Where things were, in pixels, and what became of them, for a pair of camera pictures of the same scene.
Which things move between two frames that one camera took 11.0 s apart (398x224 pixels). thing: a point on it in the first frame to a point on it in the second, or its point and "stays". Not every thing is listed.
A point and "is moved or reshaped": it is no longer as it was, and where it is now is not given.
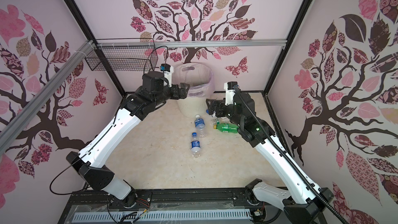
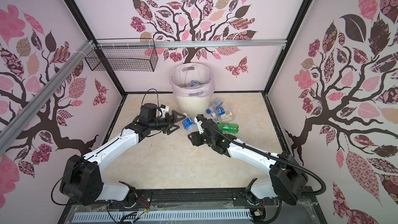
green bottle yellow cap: x=226 y=127 stays
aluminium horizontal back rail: x=190 y=43 stays
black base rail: x=224 y=199 stays
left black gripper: x=183 y=92 to x=175 y=119
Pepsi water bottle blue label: x=195 y=146 to x=194 y=82
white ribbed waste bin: x=191 y=106 stays
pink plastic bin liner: x=200 y=76 stays
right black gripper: x=214 y=104 to x=196 y=139
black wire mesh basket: x=127 y=54 stays
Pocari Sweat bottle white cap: x=199 y=123 is moved or reshaped
